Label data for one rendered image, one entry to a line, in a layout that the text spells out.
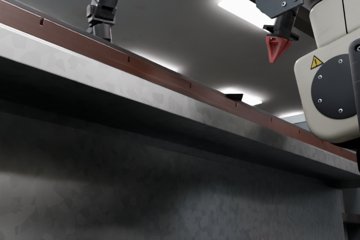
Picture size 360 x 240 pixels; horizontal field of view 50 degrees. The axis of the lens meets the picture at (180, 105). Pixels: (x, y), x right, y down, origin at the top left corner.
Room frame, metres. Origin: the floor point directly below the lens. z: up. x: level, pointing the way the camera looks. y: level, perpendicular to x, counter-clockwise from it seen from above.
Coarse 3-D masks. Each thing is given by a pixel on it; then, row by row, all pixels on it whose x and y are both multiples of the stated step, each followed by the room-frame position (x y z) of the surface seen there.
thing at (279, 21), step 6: (288, 12) 0.97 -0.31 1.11; (276, 18) 0.99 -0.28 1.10; (282, 18) 0.98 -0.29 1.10; (288, 18) 0.97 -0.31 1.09; (294, 18) 0.98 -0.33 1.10; (276, 24) 0.99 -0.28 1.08; (282, 24) 0.98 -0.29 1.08; (288, 24) 0.98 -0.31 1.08; (270, 30) 1.01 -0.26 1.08; (288, 30) 0.98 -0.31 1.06; (294, 36) 1.01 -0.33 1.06
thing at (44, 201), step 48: (0, 144) 0.47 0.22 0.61; (48, 144) 0.52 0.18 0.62; (96, 144) 0.58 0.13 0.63; (144, 144) 0.65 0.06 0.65; (0, 192) 0.48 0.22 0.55; (48, 192) 0.52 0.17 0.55; (96, 192) 0.58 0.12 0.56; (144, 192) 0.65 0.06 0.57; (192, 192) 0.74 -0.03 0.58; (240, 192) 0.87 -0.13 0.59; (288, 192) 1.04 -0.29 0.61; (336, 192) 1.29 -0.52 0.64
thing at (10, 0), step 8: (8, 0) 0.53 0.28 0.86; (24, 8) 0.56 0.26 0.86; (32, 8) 0.57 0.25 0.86; (40, 16) 0.58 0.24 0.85; (48, 16) 0.59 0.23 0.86; (64, 24) 0.61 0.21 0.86; (80, 32) 0.64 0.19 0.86; (96, 40) 0.66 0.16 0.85; (104, 40) 0.68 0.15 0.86; (120, 48) 0.71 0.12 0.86; (136, 56) 0.74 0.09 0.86; (152, 64) 0.77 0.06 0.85; (176, 72) 0.83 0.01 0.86; (192, 80) 0.87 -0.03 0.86; (208, 88) 0.92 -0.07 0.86; (224, 96) 0.97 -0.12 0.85; (248, 104) 1.06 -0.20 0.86; (264, 112) 1.13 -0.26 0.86; (280, 120) 1.20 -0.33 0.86
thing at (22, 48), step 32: (0, 32) 0.30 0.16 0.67; (0, 64) 0.38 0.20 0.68; (32, 64) 0.33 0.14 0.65; (64, 64) 0.35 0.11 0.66; (96, 64) 0.38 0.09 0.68; (0, 96) 0.49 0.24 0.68; (32, 96) 0.49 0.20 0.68; (64, 96) 0.49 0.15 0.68; (96, 96) 0.49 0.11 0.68; (128, 96) 0.41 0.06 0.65; (160, 96) 0.45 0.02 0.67; (96, 128) 0.62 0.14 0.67; (128, 128) 0.65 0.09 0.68; (160, 128) 0.65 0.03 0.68; (192, 128) 0.64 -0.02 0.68; (224, 128) 0.55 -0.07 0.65; (256, 128) 0.62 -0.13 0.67; (224, 160) 0.89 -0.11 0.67; (256, 160) 0.95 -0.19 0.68; (288, 160) 0.94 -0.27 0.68; (320, 160) 0.81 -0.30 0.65
